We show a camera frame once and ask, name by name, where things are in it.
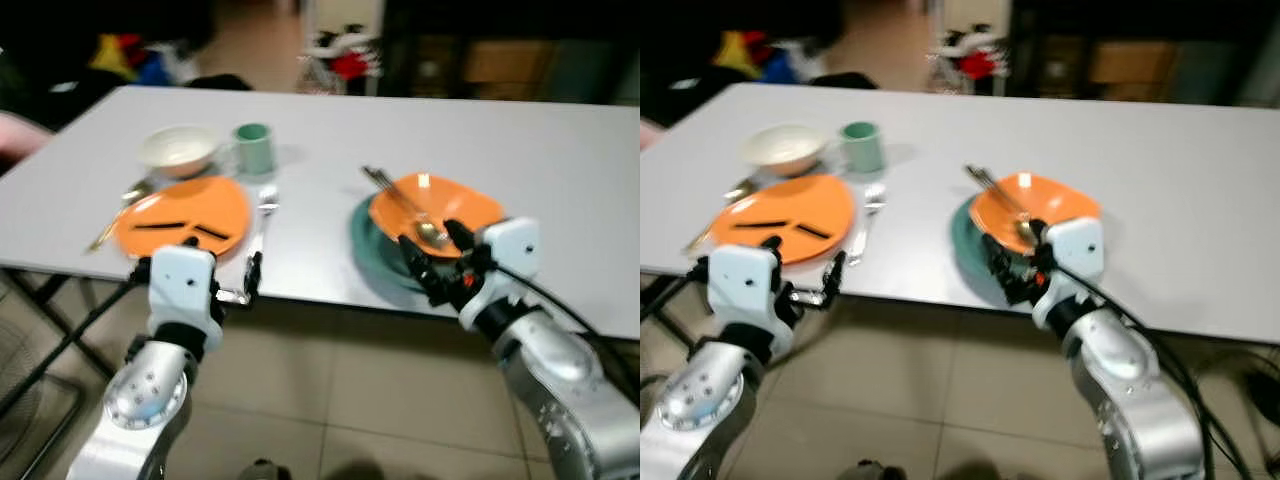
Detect orange bowl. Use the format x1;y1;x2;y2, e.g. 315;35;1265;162
368;173;506;259
968;172;1101;256

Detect teal plate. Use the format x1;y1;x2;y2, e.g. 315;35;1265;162
350;193;471;298
950;195;1051;301

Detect gold spoon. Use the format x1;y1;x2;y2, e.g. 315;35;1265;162
88;180;156;253
685;178;761;256
965;163;1041;246
362;165;451;249

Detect silver fork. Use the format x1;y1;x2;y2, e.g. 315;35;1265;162
245;183;280;291
848;182;889;268

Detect orange flat plate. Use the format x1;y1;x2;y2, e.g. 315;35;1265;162
113;176;251;261
707;175;856;266

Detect green mug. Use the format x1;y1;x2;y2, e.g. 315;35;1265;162
838;121;886;176
232;123;277;179

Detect cream bowl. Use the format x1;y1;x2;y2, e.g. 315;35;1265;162
137;125;221;179
740;123;829;179

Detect brown cardboard box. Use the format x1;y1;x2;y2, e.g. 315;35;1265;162
465;40;556;86
1090;40;1181;86

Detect red and white toy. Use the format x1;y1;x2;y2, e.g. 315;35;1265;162
925;25;1006;96
300;30;381;96

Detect dark cabinet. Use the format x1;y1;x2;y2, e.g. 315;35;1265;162
380;0;641;103
1010;0;1280;106

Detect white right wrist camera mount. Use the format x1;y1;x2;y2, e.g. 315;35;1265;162
458;217;542;331
1032;215;1107;331

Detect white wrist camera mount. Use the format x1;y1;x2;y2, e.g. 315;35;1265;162
705;244;798;336
1032;215;1107;331
148;245;225;331
458;217;542;331

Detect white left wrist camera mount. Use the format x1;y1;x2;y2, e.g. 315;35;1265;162
148;245;225;331
705;244;798;336

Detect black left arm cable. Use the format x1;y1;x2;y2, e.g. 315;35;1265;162
640;280;706;326
0;280;141;421

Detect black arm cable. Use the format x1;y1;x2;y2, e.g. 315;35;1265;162
490;262;641;406
0;280;141;421
640;280;706;326
1055;262;1251;480

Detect black table frame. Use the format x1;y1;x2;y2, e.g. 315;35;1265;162
0;268;111;381

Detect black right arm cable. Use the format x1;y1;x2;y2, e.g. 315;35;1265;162
490;262;641;406
1055;262;1251;480

